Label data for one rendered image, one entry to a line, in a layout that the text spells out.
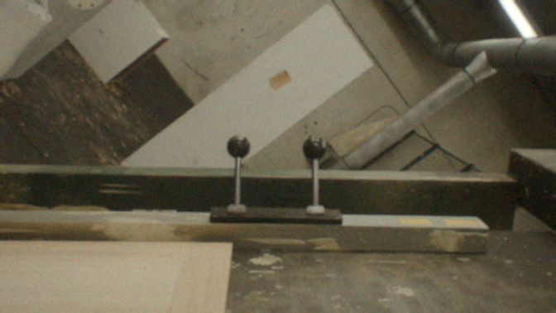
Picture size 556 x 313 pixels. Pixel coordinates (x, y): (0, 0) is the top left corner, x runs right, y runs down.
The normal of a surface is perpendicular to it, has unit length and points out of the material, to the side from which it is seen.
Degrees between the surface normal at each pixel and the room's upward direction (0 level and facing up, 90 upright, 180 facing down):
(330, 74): 90
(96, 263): 51
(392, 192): 90
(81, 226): 90
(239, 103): 90
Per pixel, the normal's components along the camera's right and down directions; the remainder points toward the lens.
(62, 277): 0.03, -0.97
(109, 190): 0.04, 0.22
